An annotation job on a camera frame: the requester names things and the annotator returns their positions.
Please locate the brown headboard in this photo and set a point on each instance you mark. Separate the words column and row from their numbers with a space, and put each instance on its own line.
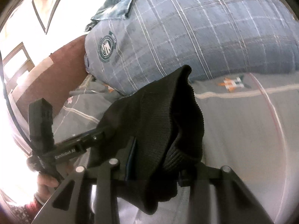
column 54, row 78

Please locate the blue denim cloth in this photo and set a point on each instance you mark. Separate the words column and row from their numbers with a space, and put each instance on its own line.
column 111, row 10

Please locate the left hand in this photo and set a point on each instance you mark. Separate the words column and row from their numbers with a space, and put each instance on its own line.
column 45, row 184

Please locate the black pants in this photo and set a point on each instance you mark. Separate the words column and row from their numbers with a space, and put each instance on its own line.
column 168, row 126

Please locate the blue plaid pillow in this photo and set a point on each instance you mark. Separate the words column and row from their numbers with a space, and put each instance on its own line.
column 214, row 37

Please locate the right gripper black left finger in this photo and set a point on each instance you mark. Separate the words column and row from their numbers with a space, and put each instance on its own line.
column 90, row 195

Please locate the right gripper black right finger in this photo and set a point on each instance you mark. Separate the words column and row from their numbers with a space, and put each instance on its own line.
column 221, row 193

